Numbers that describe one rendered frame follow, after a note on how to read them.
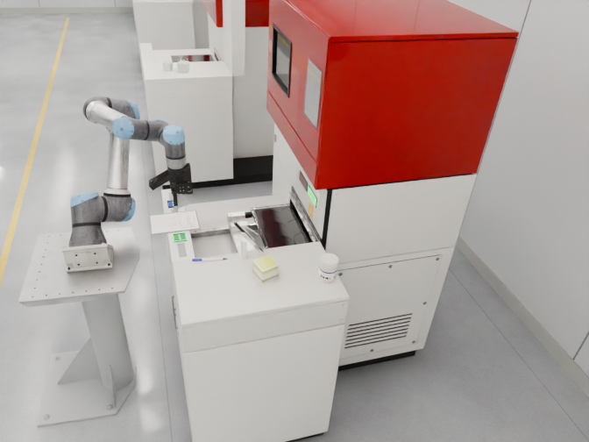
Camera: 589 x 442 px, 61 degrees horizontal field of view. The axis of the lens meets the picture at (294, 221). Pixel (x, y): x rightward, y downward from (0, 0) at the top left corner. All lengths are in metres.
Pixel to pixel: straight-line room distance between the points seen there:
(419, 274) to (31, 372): 2.08
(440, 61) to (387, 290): 1.12
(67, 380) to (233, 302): 1.33
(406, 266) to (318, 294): 0.68
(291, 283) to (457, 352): 1.50
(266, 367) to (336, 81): 1.12
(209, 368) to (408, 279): 1.08
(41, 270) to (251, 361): 0.97
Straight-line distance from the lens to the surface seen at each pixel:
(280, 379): 2.15
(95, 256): 2.25
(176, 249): 2.11
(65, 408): 2.88
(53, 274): 2.33
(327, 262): 1.89
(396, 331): 2.79
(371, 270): 2.37
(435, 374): 3.02
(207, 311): 1.83
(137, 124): 1.93
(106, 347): 2.63
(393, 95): 1.93
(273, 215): 2.40
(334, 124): 1.87
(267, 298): 1.87
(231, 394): 2.14
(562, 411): 3.16
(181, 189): 2.01
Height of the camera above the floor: 2.27
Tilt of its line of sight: 35 degrees down
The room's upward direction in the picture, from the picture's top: 4 degrees clockwise
